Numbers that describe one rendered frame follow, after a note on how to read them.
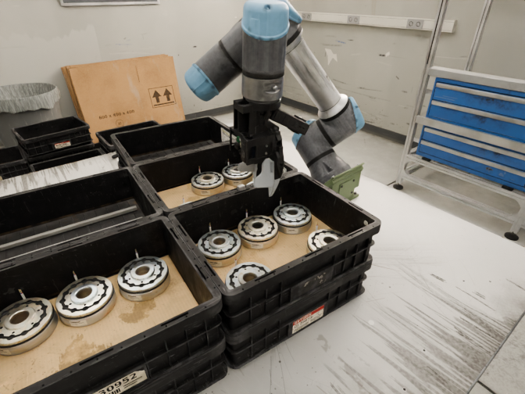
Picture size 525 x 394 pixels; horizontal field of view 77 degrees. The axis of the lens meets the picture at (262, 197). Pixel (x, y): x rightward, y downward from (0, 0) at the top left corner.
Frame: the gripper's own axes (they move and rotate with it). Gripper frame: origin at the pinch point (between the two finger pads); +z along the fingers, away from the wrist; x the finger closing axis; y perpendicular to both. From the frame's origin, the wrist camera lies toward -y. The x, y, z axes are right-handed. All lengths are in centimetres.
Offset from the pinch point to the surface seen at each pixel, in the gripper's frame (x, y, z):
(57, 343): 5.0, 46.7, 16.4
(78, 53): -316, 2, 42
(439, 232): 15, -59, 29
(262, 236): 1.6, 1.3, 14.2
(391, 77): -166, -262, 54
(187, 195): -30.2, 8.1, 20.0
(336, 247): 19.1, -5.1, 5.8
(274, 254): 6.3, 0.5, 16.6
